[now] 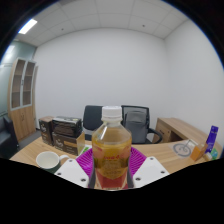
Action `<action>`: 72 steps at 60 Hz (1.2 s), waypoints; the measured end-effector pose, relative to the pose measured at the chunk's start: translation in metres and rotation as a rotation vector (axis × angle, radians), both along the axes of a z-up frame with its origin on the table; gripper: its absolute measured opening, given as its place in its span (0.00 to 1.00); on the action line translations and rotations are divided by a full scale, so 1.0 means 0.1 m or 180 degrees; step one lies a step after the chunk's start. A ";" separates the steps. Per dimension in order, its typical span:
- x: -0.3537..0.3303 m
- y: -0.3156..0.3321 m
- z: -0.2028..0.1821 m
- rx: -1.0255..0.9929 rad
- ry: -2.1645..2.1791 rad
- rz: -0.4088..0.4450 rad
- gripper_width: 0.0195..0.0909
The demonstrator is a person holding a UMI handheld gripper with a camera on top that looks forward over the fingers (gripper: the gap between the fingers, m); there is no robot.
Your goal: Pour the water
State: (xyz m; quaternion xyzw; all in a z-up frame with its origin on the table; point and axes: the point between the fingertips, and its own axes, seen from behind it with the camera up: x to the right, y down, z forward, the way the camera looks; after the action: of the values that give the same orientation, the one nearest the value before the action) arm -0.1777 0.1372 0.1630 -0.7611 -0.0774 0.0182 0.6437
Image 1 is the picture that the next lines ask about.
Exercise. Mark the clear bottle with amber drink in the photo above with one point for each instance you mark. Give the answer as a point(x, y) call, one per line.
point(111, 153)

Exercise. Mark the brown cardboard carton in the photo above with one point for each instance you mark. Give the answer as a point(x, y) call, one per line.
point(68, 145)

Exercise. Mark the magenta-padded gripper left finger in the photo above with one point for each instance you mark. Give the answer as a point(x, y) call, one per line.
point(75, 171)

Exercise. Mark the small ceiling light panel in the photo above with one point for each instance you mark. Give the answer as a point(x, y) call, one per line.
point(27, 26)

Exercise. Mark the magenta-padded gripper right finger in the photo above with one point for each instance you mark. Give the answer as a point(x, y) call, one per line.
point(148, 170)

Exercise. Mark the tall dark brown box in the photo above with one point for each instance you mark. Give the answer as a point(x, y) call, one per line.
point(45, 130)

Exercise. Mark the green and white mug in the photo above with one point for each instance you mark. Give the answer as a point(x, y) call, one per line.
point(48, 161)

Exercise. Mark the wooden shelf cabinet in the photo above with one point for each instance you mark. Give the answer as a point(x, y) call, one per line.
point(21, 100)

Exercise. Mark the purple standing box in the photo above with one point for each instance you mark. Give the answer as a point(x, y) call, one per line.
point(212, 138)

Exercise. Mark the black sofa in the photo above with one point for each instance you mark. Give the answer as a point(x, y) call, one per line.
point(6, 140)

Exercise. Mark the grey mesh office chair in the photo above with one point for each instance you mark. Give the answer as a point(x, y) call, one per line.
point(136, 123)

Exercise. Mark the black office chair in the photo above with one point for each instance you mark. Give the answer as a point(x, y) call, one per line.
point(91, 120)

